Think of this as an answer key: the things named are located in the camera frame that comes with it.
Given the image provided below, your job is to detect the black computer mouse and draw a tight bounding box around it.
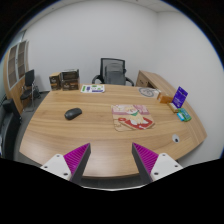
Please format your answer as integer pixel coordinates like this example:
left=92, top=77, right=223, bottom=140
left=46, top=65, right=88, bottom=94
left=64, top=107, right=83, bottom=121

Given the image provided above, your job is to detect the open dark cardboard box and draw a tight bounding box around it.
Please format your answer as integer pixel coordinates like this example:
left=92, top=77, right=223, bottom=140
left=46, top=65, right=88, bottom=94
left=60, top=68, right=80, bottom=82

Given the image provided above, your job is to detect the wooden shelf unit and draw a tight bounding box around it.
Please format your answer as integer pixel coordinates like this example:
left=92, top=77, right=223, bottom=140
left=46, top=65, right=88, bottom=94
left=3, top=39, right=30, bottom=114

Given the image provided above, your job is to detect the black visitor chair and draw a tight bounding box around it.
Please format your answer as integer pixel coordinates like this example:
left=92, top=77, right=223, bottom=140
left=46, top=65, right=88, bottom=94
left=19, top=69, right=42, bottom=113

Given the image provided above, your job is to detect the wide brown cardboard box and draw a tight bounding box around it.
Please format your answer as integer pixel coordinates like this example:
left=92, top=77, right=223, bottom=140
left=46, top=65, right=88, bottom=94
left=61, top=79, right=80, bottom=91

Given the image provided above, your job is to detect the grey backpack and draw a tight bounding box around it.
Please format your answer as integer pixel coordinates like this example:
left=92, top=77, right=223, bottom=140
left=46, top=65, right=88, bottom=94
left=104, top=63, right=127, bottom=86

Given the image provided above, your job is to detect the white printed sticker sheet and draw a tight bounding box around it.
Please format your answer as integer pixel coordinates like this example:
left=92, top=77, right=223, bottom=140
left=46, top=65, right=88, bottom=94
left=80, top=83, right=106, bottom=94

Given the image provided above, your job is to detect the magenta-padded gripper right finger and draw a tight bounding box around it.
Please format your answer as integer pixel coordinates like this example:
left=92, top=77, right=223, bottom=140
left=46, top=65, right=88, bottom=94
left=131, top=142, right=184, bottom=185

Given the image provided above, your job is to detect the small green box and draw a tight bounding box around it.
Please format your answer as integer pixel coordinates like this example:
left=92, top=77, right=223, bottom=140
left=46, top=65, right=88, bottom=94
left=179, top=107, right=193, bottom=122

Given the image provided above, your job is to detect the wooden side cabinet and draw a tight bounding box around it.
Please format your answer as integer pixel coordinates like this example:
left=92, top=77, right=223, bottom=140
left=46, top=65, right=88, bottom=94
left=134, top=69, right=178, bottom=98

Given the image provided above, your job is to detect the small pale yellow box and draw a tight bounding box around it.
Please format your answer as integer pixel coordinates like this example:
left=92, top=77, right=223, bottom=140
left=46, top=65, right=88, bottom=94
left=167, top=102, right=180, bottom=114

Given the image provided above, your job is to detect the purple card package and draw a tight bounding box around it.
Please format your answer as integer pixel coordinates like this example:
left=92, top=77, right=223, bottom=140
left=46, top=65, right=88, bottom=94
left=172, top=86, right=189, bottom=109

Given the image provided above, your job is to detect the pink cartoon print mouse pad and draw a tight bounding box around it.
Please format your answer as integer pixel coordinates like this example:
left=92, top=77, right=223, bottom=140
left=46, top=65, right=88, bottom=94
left=111, top=104, right=156, bottom=133

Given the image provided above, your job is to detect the small orange box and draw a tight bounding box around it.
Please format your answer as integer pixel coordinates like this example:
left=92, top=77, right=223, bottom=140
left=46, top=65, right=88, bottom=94
left=156, top=92, right=174, bottom=104

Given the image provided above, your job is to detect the black mesh office chair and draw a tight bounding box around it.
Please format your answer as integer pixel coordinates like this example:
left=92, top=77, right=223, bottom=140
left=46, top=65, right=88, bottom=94
left=91, top=57, right=135, bottom=87

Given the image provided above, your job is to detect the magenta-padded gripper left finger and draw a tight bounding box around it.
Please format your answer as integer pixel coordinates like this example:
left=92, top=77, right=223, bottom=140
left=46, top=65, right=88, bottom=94
left=40, top=142, right=92, bottom=185

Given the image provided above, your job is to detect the white sheet with grey ring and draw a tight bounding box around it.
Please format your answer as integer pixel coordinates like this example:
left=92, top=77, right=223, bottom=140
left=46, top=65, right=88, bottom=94
left=138, top=86, right=160, bottom=99

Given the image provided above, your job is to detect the black armchair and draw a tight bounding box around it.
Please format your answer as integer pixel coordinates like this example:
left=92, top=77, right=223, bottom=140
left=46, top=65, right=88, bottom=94
left=0, top=98, right=22, bottom=161

